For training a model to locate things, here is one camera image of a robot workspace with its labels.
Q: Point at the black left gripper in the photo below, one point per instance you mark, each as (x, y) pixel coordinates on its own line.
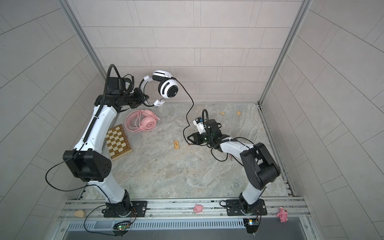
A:
(139, 94)

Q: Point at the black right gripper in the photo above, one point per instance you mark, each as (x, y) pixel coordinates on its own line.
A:
(197, 137)

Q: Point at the pink headphones with cable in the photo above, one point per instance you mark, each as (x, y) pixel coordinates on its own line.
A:
(141, 121)

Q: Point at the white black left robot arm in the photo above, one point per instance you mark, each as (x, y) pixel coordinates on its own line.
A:
(86, 161)

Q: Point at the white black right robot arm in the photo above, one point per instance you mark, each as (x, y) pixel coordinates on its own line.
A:
(259, 165)

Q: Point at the small printed wooden block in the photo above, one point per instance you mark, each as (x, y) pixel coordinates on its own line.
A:
(176, 145)

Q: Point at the wooden folding chess board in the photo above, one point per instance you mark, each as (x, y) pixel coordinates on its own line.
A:
(117, 142)

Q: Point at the pink pig toy centre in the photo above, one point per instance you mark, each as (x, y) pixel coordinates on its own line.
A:
(198, 209)

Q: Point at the pink pig toy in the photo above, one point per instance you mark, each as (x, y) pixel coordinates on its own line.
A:
(283, 215)
(198, 209)

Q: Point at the right circuit board with led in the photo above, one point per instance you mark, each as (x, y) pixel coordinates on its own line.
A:
(251, 225)

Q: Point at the circuit board with led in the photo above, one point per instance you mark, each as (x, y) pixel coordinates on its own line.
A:
(121, 228)
(251, 225)

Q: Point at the pink pig toy right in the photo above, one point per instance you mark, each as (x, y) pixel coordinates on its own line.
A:
(283, 215)

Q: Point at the left circuit board with led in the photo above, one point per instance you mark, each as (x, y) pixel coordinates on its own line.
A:
(121, 228)

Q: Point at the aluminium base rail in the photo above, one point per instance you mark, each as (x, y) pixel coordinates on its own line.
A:
(178, 214)

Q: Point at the beige wooden piece on rail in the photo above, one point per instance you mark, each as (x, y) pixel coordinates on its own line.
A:
(80, 214)

